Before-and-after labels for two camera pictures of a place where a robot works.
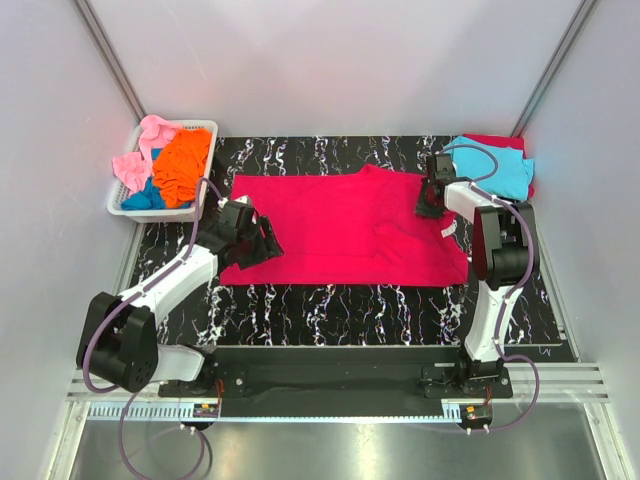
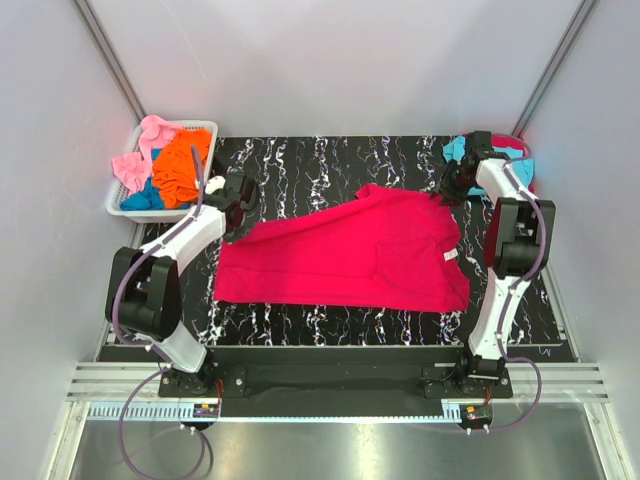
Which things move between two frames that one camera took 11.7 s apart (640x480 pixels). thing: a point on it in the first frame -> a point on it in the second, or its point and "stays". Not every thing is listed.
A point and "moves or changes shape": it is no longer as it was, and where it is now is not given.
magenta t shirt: x=353 y=227 moves or changes shape
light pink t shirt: x=133 y=169 stays
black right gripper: x=422 y=210 -> x=451 y=197
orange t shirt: x=179 y=163 stays
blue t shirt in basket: x=150 y=198 stays
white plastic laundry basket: x=165 y=214 stays
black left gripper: x=268 y=247 -> x=232 y=233
